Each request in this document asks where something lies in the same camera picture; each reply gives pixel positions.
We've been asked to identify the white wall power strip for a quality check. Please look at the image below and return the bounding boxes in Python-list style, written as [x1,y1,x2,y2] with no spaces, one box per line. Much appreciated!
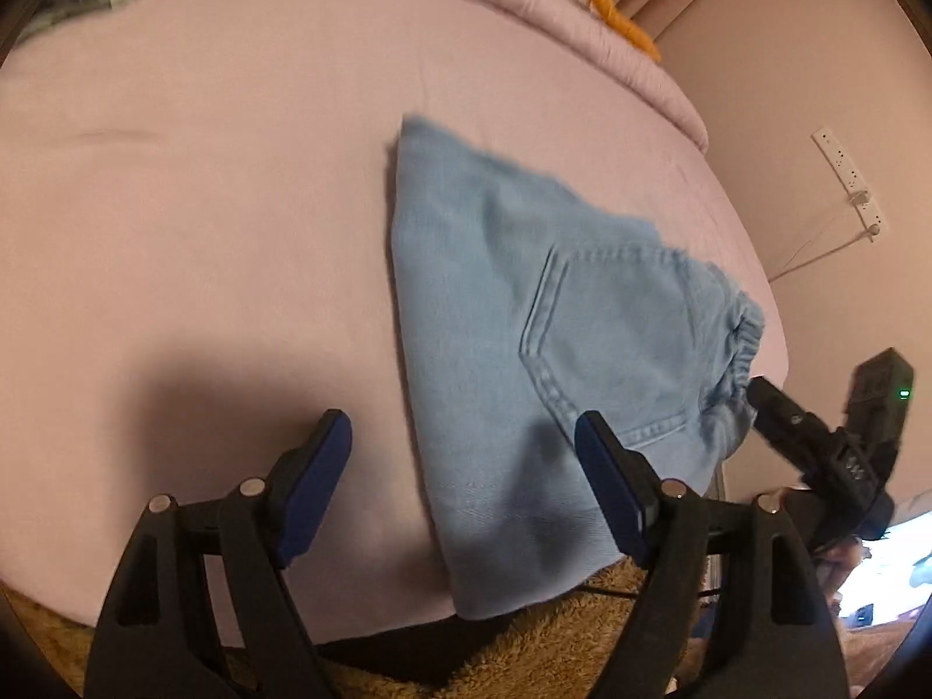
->
[810,126,889,242]

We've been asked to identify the white charging cable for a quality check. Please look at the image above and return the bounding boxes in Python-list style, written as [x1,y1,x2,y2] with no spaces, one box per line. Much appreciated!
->
[767,190,880,286]

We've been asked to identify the light blue denim pants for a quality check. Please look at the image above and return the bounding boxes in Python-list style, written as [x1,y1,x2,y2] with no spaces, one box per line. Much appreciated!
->
[390,115,765,620]

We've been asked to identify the pink bed sheet mattress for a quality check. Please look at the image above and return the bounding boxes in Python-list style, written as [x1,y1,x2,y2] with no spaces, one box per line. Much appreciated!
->
[2,0,776,642]

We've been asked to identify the tan shaggy rug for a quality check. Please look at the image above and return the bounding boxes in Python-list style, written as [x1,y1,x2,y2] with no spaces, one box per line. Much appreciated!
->
[2,560,646,697]

